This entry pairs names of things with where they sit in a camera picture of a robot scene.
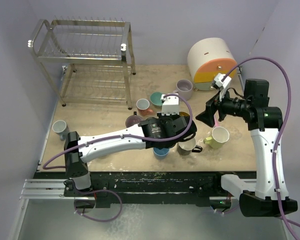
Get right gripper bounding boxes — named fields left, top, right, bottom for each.
left=196, top=86, right=251, bottom=127

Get yellow mug black handle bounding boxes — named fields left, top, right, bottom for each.
left=179, top=111, right=190, bottom=117

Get lime green mug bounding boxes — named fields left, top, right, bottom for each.
left=203, top=126, right=230, bottom=149

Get black mug white interior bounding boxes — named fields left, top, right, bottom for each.
left=176, top=138, right=203, bottom=156

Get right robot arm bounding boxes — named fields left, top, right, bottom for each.
left=196, top=78, right=298, bottom=217

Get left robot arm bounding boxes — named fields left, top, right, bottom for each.
left=63, top=114, right=197, bottom=196

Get metal dish rack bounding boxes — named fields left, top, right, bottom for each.
left=27, top=17, right=136, bottom=110

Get pink tube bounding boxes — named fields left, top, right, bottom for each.
left=214, top=116, right=220, bottom=128

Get teal cup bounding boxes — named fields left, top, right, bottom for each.
left=150, top=92, right=163, bottom=108

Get blue cup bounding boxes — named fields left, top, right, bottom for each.
left=153, top=147, right=170, bottom=160

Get lilac mug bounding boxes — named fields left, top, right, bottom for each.
left=172, top=79, right=193, bottom=101

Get salmon pink mug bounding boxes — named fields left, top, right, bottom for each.
left=136, top=98, right=154, bottom=116

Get round drawer box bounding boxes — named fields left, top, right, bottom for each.
left=187, top=37, right=237, bottom=91

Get grey speckled mug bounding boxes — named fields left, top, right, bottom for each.
left=89, top=148, right=110, bottom=160

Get small grey cup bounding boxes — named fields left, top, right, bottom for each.
left=52, top=120, right=70, bottom=141

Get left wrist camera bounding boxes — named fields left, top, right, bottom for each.
left=160, top=93, right=180, bottom=116

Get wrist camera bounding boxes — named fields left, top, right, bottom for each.
left=212, top=73, right=232, bottom=101
left=160, top=93, right=180, bottom=116

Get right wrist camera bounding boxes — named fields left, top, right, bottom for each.
left=212, top=73, right=232, bottom=101

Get purple mug black handle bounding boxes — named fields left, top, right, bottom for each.
left=125, top=111, right=143, bottom=128

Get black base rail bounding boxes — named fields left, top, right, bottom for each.
left=32, top=170, right=258, bottom=210

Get aluminium frame rail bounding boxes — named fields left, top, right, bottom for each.
left=19, top=178, right=67, bottom=200

